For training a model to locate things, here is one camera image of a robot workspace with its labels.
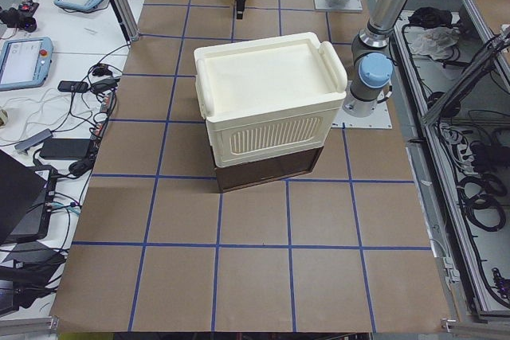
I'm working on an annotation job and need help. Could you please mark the black laptop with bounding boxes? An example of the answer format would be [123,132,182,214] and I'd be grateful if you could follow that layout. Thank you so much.
[1,152,57,244]

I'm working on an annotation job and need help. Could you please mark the black power adapter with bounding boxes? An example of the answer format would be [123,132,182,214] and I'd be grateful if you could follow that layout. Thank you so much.
[40,138,91,160]

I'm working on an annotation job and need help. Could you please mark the blue teach pendant lower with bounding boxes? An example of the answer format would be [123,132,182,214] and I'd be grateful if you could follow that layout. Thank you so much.
[1,37,53,92]

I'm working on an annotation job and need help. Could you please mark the black phone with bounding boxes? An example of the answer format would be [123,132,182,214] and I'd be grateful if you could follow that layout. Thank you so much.
[57,80,89,93]

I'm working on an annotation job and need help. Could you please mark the aluminium side frame rail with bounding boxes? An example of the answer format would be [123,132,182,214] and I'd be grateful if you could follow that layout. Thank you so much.
[390,0,509,338]

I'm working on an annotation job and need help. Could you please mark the dark wooden drawer white handle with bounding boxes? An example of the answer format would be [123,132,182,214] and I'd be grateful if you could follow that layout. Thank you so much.
[213,147,324,193]

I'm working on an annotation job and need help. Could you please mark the cream plastic storage cabinet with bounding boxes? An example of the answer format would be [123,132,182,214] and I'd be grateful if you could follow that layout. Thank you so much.
[194,32,347,167]

